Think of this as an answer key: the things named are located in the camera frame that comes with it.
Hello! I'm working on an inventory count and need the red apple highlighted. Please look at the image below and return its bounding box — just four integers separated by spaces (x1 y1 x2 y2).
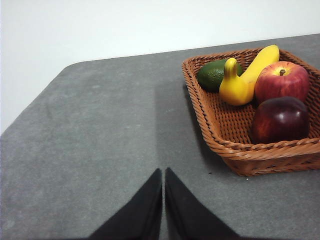
254 60 311 105

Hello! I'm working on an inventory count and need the dark purple plum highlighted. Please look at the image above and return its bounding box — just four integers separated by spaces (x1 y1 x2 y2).
250 96 310 145

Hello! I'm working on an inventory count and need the green avocado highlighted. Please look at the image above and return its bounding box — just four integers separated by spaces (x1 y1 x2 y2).
196 58 244 93

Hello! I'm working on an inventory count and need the yellow banana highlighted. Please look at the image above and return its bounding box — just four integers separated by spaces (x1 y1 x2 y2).
218 44 281 107

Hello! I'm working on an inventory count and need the brown wicker basket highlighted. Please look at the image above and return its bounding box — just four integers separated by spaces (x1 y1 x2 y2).
181 48 320 178

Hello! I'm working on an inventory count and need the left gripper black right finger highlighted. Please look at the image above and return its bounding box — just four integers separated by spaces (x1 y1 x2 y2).
164 167 241 240

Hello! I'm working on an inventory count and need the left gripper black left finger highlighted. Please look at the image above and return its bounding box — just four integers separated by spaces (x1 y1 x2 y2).
88 167 164 240

